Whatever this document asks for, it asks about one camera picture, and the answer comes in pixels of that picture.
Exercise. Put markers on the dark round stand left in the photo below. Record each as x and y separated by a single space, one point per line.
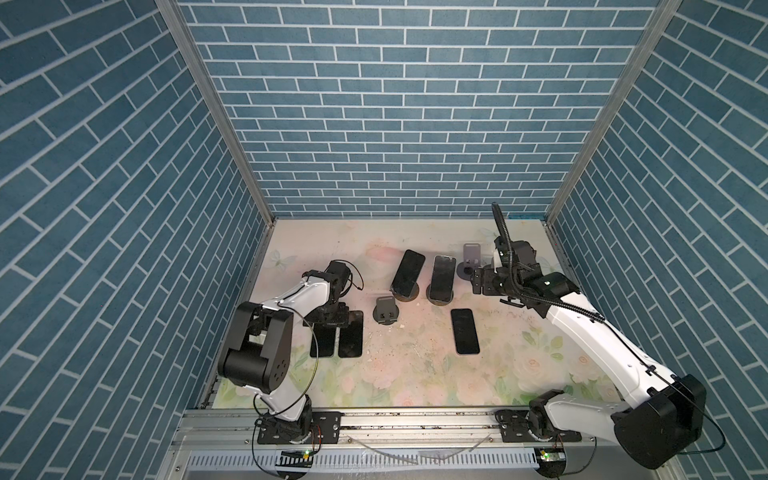
386 310

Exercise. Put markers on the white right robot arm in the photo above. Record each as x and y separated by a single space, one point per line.
658 414

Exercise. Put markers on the black phone front stand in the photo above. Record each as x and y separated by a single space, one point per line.
324 341

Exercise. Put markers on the aluminium corner post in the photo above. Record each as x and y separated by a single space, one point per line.
657 24
182 36

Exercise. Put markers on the black phone back middle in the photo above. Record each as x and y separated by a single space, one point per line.
404 286

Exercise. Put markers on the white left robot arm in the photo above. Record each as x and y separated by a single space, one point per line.
256 349

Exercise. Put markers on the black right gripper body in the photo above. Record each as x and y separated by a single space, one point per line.
492 282

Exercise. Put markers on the black phone pink case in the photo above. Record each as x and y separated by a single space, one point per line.
464 332

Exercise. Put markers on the aluminium corner post right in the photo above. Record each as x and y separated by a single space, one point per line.
657 24

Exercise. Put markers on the black phone stand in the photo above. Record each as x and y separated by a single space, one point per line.
351 336
324 341

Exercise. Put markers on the black phone back right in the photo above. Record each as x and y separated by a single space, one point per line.
440 289

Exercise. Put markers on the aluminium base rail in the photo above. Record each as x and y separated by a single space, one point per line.
393 443

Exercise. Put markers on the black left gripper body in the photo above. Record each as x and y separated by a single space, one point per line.
331 315

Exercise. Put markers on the aluminium corner post left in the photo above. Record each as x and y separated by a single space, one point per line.
182 36

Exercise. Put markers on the grey metal phone stand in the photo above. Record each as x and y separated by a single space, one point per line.
471 260

